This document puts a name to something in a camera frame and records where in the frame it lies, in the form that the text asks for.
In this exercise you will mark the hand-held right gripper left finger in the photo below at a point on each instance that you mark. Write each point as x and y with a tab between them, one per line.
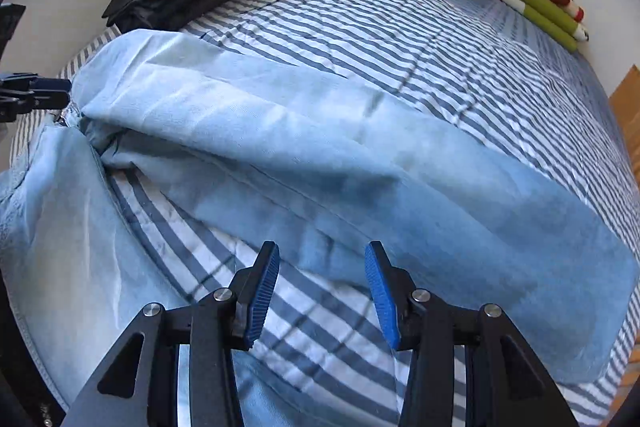
262	292

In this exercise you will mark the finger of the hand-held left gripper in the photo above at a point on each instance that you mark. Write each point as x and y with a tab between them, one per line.
45	99
52	85

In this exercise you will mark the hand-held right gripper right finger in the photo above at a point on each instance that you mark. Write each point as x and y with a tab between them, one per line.
382	302

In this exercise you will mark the light blue jeans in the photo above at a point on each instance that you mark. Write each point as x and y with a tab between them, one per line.
300	132

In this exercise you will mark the blue white striped bedspread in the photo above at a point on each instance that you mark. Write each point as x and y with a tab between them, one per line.
400	32

